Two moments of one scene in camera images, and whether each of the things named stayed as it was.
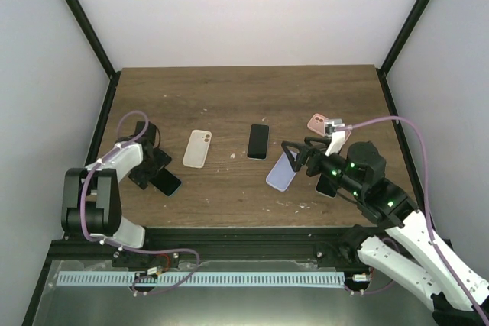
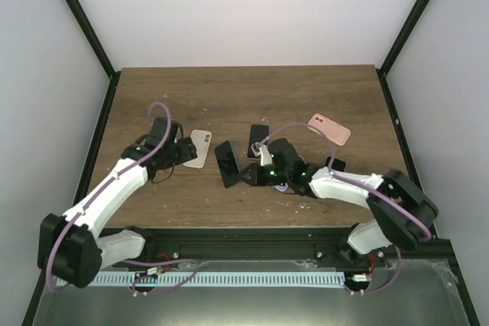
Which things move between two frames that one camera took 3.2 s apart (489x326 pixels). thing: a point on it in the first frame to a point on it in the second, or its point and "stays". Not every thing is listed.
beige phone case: (197, 148) stays
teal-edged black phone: (166, 181) to (227, 163)
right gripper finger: (296, 153) to (230, 179)
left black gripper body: (149, 168) to (174, 159)
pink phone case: (317, 124) stays
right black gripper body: (316, 155) to (263, 180)
